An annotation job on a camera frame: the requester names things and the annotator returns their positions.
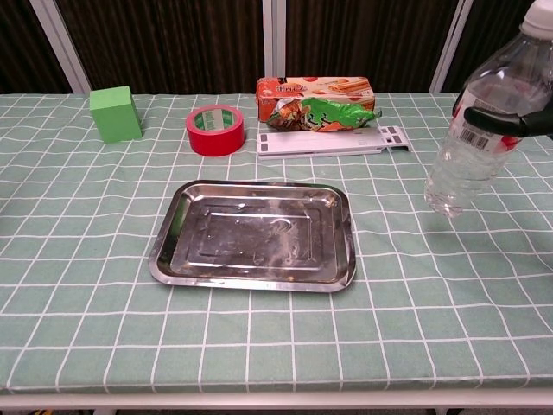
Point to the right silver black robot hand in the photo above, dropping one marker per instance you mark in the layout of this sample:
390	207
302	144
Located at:
535	123

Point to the transparent plastic water bottle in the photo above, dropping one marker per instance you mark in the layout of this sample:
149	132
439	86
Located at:
471	168

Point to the rectangular metal tray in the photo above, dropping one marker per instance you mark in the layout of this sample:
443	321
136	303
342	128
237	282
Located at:
255	238

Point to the dark brown curtain panel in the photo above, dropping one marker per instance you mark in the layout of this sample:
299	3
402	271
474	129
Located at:
492	30
173	43
363	39
26	47

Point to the green orange snack bag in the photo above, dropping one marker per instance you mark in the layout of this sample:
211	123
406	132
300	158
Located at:
328	114

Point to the orange biscuit roll box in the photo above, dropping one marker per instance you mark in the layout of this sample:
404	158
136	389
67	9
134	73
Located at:
302	88

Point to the red tape roll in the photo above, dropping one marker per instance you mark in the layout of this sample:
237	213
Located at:
214	140

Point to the green cube block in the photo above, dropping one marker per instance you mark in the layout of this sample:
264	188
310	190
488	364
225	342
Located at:
114	114

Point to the green checkered tablecloth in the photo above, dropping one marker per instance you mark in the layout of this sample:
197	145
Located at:
86	259

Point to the white partition frame post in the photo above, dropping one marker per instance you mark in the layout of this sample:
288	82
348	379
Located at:
62	47
451	43
274	43

